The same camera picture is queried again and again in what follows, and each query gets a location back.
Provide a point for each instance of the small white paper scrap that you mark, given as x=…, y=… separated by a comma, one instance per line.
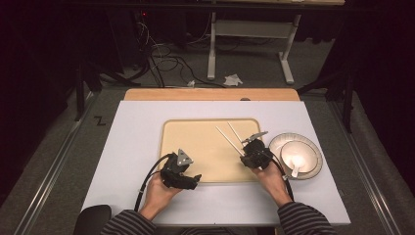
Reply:
x=191, y=83

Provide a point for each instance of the black chair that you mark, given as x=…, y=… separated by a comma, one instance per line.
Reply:
x=93, y=220

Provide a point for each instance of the aluminium floor rail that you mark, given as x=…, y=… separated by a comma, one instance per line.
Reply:
x=49, y=176
x=368, y=176

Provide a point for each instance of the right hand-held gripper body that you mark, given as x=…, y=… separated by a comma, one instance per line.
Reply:
x=261, y=155

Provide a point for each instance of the white ceramic spoon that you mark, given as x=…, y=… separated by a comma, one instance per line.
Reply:
x=296, y=164

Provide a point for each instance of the white bowl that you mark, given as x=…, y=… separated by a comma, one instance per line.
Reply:
x=300, y=151

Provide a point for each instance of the white plate with dark rim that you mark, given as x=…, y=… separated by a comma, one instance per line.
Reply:
x=314, y=169

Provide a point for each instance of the white metal desk frame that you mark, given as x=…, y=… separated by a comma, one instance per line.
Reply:
x=251, y=28

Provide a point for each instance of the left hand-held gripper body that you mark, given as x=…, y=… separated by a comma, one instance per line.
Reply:
x=174, y=173

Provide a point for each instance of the person's left hand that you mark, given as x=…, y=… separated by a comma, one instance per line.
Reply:
x=158, y=196

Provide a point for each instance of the white board mat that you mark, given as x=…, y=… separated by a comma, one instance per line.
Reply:
x=130, y=137

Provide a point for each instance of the black metal stand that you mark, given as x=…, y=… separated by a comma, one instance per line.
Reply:
x=81, y=88
x=347, y=98

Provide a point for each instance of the person's right hand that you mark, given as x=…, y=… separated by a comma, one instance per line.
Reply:
x=275, y=184

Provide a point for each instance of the crumpled white paper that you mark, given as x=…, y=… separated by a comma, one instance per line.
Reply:
x=233, y=80

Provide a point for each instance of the beige plastic tray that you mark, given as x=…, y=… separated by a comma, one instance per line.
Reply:
x=202, y=153

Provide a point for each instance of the white chopstick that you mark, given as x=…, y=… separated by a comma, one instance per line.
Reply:
x=235, y=132
x=228, y=139

